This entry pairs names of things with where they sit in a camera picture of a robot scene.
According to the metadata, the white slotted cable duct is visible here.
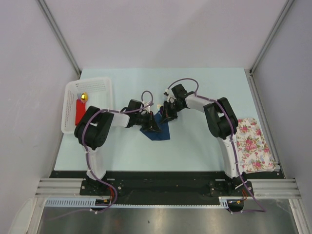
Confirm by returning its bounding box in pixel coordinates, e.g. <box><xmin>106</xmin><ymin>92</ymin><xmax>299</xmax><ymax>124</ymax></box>
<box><xmin>45</xmin><ymin>197</ymin><xmax>96</xmax><ymax>207</ymax></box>

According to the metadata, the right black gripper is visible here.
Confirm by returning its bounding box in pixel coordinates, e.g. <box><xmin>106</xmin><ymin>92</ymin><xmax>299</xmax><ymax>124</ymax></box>
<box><xmin>160</xmin><ymin>101</ymin><xmax>185</xmax><ymax>125</ymax></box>

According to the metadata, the white plastic basket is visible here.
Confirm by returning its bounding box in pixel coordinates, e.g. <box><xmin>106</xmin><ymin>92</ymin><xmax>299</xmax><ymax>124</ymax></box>
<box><xmin>61</xmin><ymin>77</ymin><xmax>113</xmax><ymax>134</ymax></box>

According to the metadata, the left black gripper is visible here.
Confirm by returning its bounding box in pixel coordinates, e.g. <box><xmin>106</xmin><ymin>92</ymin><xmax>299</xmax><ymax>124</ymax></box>
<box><xmin>134</xmin><ymin>111</ymin><xmax>161</xmax><ymax>133</ymax></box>

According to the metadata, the dark blue paper napkin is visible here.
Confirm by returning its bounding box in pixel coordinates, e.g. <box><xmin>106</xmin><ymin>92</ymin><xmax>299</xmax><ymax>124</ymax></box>
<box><xmin>140</xmin><ymin>112</ymin><xmax>171</xmax><ymax>141</ymax></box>

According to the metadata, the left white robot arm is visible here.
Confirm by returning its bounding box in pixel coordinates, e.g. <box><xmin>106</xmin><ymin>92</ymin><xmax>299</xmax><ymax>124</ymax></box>
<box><xmin>74</xmin><ymin>99</ymin><xmax>161</xmax><ymax>195</ymax></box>

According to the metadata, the gold metal spoon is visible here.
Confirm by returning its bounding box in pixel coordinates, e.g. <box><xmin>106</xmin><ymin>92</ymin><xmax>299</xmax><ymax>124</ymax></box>
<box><xmin>79</xmin><ymin>92</ymin><xmax>88</xmax><ymax>103</ymax></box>

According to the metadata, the aluminium frame rail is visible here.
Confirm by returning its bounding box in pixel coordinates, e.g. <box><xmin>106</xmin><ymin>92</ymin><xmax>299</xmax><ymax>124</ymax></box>
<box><xmin>35</xmin><ymin>178</ymin><xmax>301</xmax><ymax>199</ymax></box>

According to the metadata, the floral plastic tray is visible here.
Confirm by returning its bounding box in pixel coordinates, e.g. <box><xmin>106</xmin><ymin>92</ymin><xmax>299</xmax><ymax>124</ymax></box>
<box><xmin>236</xmin><ymin>118</ymin><xmax>278</xmax><ymax>174</ymax></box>

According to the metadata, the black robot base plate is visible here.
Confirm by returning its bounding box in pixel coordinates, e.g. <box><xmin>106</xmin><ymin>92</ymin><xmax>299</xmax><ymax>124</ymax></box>
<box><xmin>50</xmin><ymin>171</ymin><xmax>284</xmax><ymax>211</ymax></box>

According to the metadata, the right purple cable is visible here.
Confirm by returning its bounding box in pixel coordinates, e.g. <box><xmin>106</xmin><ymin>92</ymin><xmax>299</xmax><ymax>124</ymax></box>
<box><xmin>163</xmin><ymin>78</ymin><xmax>267</xmax><ymax>213</ymax></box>

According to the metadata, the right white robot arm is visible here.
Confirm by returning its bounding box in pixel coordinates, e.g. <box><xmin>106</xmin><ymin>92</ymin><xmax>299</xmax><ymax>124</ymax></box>
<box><xmin>160</xmin><ymin>84</ymin><xmax>243</xmax><ymax>195</ymax></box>

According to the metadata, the red rolled napkin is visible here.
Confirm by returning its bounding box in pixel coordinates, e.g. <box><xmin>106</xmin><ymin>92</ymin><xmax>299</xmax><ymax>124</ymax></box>
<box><xmin>75</xmin><ymin>99</ymin><xmax>86</xmax><ymax>125</ymax></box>

